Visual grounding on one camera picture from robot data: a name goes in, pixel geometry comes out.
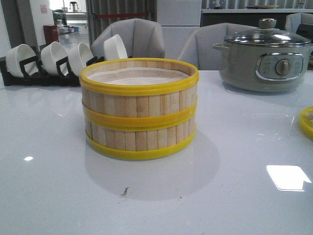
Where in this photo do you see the bamboo steamer basket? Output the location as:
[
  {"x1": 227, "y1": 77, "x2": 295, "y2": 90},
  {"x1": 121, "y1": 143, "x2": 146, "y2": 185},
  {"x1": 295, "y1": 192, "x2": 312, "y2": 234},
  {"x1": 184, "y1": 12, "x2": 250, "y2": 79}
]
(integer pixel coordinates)
[
  {"x1": 85, "y1": 116, "x2": 196, "y2": 160},
  {"x1": 79, "y1": 58, "x2": 199, "y2": 131}
]

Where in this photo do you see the woven bamboo steamer lid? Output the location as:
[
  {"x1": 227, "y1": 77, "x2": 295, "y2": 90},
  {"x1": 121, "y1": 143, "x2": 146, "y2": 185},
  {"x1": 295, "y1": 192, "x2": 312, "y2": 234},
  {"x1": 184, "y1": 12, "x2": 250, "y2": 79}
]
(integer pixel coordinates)
[{"x1": 298, "y1": 106, "x2": 313, "y2": 140}]

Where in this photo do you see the white liner in upper basket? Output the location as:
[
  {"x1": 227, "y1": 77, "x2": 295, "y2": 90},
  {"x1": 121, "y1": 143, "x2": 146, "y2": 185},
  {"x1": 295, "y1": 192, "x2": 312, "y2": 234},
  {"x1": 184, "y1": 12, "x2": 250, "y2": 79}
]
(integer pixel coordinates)
[{"x1": 87, "y1": 67, "x2": 189, "y2": 85}]

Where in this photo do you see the grey chair left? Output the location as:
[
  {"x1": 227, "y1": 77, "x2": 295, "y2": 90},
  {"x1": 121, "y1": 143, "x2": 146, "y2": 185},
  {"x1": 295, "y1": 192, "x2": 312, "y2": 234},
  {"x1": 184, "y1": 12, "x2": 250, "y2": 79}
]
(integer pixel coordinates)
[{"x1": 90, "y1": 19, "x2": 165, "y2": 58}]

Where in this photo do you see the grey chair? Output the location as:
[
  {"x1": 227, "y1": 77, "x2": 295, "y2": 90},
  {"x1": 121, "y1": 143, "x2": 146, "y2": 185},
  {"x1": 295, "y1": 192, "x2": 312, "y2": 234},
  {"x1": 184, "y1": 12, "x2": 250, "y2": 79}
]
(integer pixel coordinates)
[
  {"x1": 177, "y1": 23, "x2": 255, "y2": 71},
  {"x1": 90, "y1": 19, "x2": 165, "y2": 58},
  {"x1": 285, "y1": 13, "x2": 313, "y2": 33}
]

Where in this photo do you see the white bowl right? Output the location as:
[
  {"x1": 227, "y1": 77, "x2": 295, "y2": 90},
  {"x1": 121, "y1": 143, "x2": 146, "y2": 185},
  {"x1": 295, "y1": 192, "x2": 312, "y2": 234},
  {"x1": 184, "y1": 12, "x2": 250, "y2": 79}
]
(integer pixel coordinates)
[{"x1": 103, "y1": 34, "x2": 128, "y2": 60}]

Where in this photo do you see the white bowl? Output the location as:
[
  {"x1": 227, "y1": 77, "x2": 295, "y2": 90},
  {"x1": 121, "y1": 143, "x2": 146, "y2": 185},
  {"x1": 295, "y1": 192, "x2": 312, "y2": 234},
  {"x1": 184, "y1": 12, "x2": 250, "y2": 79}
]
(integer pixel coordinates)
[
  {"x1": 41, "y1": 42, "x2": 68, "y2": 76},
  {"x1": 68, "y1": 43, "x2": 93, "y2": 76},
  {"x1": 5, "y1": 44, "x2": 36, "y2": 78},
  {"x1": 103, "y1": 34, "x2": 128, "y2": 60}
]

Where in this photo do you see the white cabinet background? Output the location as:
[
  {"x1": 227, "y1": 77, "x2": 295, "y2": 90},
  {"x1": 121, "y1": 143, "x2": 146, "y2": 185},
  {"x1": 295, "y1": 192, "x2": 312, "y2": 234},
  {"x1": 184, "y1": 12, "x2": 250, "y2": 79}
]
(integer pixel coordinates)
[{"x1": 156, "y1": 0, "x2": 201, "y2": 59}]

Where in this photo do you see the green electric cooking pot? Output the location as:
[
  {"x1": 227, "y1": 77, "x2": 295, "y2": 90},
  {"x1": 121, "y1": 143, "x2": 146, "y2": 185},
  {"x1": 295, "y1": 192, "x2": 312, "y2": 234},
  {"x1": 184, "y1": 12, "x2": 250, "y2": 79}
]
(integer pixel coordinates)
[{"x1": 213, "y1": 43, "x2": 313, "y2": 93}]

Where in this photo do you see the black dish rack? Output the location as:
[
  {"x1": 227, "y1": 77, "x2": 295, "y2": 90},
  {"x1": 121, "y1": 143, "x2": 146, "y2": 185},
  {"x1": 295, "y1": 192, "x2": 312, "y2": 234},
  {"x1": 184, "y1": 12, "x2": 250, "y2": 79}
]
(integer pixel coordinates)
[{"x1": 0, "y1": 55, "x2": 105, "y2": 87}]

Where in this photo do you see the red bin background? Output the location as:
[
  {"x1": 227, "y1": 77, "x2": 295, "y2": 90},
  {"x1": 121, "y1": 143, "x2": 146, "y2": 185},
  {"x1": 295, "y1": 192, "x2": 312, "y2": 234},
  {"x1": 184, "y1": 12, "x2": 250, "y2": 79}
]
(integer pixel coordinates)
[{"x1": 43, "y1": 24, "x2": 59, "y2": 45}]

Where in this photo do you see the glass pot lid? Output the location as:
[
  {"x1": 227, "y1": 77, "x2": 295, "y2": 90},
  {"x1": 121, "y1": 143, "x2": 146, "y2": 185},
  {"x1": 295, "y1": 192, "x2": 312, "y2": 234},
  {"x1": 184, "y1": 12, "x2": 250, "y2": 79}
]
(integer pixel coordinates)
[{"x1": 225, "y1": 18, "x2": 312, "y2": 47}]

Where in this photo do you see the white bowl far left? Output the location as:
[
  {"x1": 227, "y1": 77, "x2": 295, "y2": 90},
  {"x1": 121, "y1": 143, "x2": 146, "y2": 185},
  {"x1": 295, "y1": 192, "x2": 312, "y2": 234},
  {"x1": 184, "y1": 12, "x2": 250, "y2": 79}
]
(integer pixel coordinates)
[{"x1": 5, "y1": 44, "x2": 36, "y2": 78}]

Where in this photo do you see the grey chair far right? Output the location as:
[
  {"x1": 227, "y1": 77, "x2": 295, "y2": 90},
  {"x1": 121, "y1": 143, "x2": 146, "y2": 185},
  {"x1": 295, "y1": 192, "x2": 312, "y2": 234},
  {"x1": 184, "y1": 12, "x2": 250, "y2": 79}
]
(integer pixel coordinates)
[{"x1": 285, "y1": 13, "x2": 313, "y2": 33}]

